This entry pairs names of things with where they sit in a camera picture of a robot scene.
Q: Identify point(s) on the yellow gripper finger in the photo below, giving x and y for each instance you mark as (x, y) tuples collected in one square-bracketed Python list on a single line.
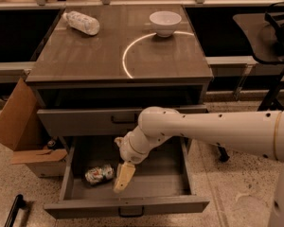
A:
[(124, 175)]

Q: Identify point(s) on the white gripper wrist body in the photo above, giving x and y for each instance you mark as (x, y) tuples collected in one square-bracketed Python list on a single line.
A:
[(130, 151)]

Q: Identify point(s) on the crushed 7up can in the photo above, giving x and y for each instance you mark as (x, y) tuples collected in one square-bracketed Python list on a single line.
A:
[(99, 174)]

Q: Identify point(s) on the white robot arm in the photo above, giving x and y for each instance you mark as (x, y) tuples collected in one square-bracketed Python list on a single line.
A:
[(155, 121)]

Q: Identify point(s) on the closed grey upper drawer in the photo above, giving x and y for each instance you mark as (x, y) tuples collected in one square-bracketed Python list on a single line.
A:
[(85, 122)]

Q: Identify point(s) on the open grey middle drawer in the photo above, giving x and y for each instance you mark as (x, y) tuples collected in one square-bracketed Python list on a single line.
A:
[(160, 184)]

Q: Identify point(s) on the grey drawer cabinet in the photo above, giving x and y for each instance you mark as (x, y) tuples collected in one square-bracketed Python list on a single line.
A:
[(125, 66)]

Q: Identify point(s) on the black bar on floor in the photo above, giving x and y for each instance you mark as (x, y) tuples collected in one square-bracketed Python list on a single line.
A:
[(18, 204)]

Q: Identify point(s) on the brown cardboard box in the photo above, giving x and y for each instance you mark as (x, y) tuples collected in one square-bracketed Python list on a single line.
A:
[(21, 131)]

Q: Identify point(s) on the white ceramic bowl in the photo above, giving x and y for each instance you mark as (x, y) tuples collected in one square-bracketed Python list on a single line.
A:
[(164, 23)]

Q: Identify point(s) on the clear plastic water bottle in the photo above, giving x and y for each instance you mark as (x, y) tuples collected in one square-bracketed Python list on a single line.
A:
[(82, 22)]

